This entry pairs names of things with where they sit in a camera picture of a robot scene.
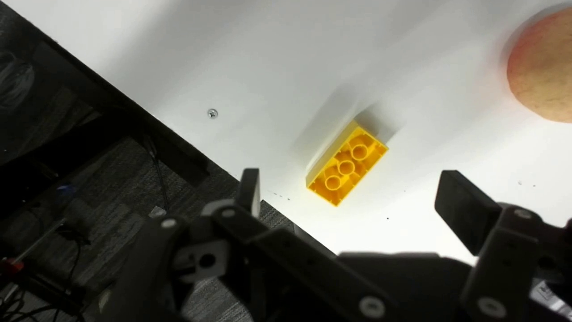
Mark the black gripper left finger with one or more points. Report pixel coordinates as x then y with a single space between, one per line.
251 191

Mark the peach coloured ball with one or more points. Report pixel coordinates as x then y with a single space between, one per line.
546 65

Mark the yellow building block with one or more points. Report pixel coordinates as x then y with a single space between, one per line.
349 167

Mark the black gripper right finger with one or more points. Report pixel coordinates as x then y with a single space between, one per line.
465 208

